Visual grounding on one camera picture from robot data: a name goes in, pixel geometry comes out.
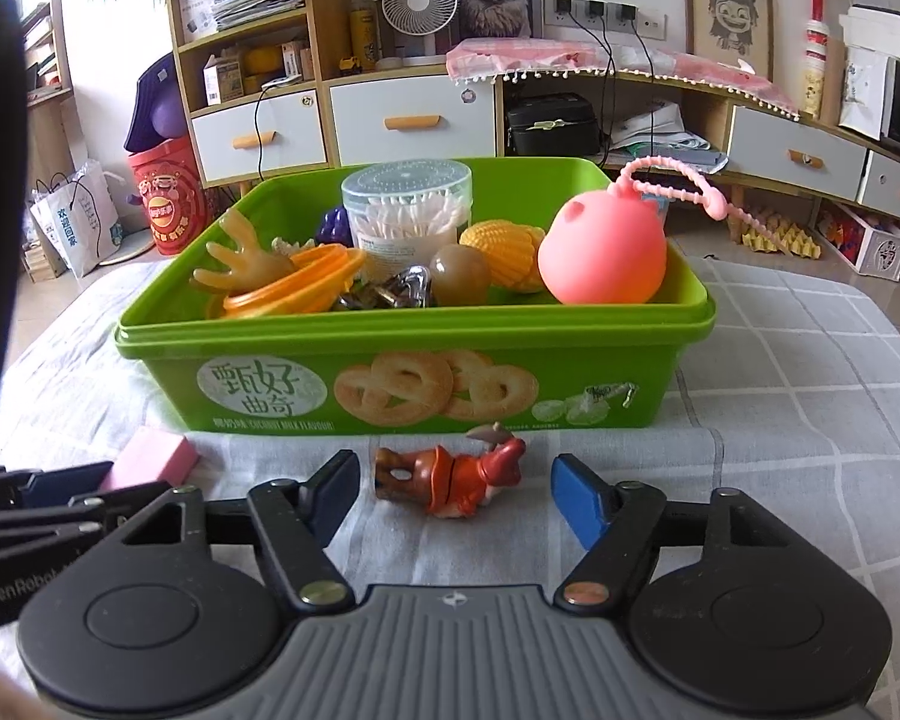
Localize black bag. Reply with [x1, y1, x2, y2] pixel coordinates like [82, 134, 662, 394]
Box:
[504, 94, 601, 157]

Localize brown octopus toy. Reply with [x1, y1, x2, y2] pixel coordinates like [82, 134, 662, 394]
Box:
[190, 208, 301, 316]
[427, 244, 492, 306]

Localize white paper bag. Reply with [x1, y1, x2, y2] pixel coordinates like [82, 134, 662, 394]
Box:
[30, 160, 121, 278]

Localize green plastic box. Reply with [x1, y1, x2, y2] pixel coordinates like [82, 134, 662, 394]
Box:
[114, 157, 717, 434]

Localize purple toy grapes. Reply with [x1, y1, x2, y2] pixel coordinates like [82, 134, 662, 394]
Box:
[315, 206, 350, 247]

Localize stack of shelf papers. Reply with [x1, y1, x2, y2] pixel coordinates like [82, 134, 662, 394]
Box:
[180, 0, 305, 38]

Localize toy corn cob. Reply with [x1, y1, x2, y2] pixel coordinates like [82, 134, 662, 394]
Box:
[461, 219, 545, 293]

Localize red white carton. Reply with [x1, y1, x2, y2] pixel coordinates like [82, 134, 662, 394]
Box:
[817, 202, 900, 275]

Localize red white bottle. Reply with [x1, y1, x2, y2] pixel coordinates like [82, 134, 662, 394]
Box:
[801, 0, 830, 117]

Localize clear cotton swab container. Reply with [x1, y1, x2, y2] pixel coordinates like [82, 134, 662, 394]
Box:
[341, 160, 473, 278]

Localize white desk fan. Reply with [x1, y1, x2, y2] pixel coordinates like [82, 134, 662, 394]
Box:
[381, 0, 458, 65]

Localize framed cartoon drawing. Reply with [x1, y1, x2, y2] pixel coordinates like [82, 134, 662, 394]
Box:
[682, 0, 773, 83]

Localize pink lace cloth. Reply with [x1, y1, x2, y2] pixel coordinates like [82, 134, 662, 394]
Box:
[446, 41, 803, 121]

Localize yellow egg carton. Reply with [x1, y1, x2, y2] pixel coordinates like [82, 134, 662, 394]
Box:
[742, 214, 822, 260]

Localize white wall socket strip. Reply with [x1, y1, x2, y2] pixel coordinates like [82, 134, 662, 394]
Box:
[544, 0, 665, 38]

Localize black charger cable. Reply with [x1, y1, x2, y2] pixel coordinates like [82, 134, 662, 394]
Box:
[559, 0, 657, 170]

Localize red printed bucket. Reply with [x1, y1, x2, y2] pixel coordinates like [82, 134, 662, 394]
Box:
[127, 136, 207, 262]

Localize small cardboard box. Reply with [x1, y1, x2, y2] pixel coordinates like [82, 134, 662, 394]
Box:
[202, 52, 245, 102]

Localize wooden cabinet unit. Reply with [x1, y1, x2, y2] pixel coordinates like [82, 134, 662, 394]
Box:
[166, 0, 900, 230]

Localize black power cable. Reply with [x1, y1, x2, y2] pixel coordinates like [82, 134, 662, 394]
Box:
[253, 79, 305, 181]

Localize yellow round toy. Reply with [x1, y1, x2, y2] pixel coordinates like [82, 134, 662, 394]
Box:
[244, 45, 286, 80]

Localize purple cloth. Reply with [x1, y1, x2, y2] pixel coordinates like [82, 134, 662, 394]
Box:
[125, 52, 196, 151]

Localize pink round silicone pouch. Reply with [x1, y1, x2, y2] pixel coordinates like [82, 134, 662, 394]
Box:
[536, 157, 788, 306]

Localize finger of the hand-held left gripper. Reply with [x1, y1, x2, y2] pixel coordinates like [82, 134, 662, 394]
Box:
[0, 463, 115, 511]
[0, 481, 172, 541]

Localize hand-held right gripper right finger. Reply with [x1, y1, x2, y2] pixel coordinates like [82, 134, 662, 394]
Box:
[551, 454, 800, 614]

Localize grey hair claw clip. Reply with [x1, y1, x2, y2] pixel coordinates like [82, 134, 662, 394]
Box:
[334, 265, 434, 312]

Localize pink rectangular block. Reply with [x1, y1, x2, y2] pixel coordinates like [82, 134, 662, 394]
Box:
[101, 427, 198, 492]

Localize yellow bottle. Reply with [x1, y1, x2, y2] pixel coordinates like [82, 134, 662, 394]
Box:
[349, 7, 380, 72]

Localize wooden side shelf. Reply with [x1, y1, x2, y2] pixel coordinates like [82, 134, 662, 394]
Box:
[19, 0, 76, 282]

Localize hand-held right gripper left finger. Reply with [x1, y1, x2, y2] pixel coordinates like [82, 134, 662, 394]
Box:
[105, 450, 362, 614]

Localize pile of folded papers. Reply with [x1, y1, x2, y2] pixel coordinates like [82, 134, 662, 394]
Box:
[607, 101, 728, 166]

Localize small brown figurine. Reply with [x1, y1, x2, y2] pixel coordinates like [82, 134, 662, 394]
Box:
[373, 422, 527, 520]

